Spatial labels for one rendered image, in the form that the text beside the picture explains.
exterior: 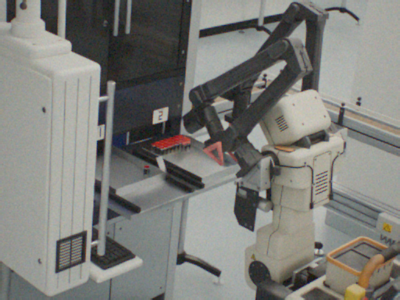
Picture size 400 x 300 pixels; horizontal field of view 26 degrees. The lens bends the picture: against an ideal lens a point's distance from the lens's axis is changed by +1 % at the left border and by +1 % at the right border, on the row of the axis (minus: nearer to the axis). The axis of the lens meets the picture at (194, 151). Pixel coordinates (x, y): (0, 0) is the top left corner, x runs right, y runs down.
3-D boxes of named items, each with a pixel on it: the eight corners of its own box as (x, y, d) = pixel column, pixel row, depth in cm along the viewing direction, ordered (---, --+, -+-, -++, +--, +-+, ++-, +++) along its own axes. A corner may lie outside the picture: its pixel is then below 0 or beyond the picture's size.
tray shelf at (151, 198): (48, 173, 344) (48, 169, 344) (173, 134, 393) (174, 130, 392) (130, 220, 315) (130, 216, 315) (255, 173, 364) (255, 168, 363)
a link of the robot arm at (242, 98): (243, 94, 340) (252, 91, 344) (230, 88, 343) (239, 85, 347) (241, 110, 342) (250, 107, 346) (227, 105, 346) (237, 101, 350)
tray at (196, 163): (141, 155, 364) (142, 148, 362) (185, 141, 381) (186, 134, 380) (201, 185, 343) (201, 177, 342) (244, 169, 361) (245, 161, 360)
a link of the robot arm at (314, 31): (318, 5, 308) (333, 3, 315) (286, 1, 316) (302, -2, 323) (308, 128, 321) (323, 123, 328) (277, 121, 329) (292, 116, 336)
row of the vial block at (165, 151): (157, 157, 363) (158, 147, 361) (187, 147, 376) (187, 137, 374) (160, 158, 362) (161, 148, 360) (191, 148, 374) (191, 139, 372)
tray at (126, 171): (58, 166, 347) (58, 158, 346) (108, 151, 365) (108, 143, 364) (116, 198, 327) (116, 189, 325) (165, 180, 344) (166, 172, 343)
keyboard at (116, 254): (33, 223, 319) (33, 217, 318) (66, 212, 328) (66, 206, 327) (104, 270, 294) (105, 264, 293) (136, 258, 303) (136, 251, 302)
